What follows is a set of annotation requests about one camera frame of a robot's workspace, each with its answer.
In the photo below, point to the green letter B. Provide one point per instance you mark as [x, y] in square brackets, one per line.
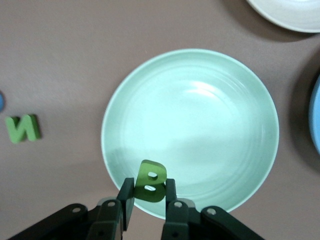
[143, 175]

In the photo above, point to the green plate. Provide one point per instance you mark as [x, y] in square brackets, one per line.
[190, 120]

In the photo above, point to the green letter N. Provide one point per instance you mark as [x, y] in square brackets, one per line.
[32, 127]

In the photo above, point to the brown paper table cover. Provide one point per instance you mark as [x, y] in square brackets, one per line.
[50, 50]

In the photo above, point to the blue plate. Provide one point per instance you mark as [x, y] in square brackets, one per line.
[316, 115]

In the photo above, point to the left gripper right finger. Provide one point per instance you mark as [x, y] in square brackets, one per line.
[185, 222]

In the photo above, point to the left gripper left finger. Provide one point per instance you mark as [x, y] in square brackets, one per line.
[105, 220]

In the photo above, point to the beige plate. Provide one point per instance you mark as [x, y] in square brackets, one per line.
[295, 15]

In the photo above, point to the blue letter O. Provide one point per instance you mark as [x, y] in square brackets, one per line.
[1, 101]

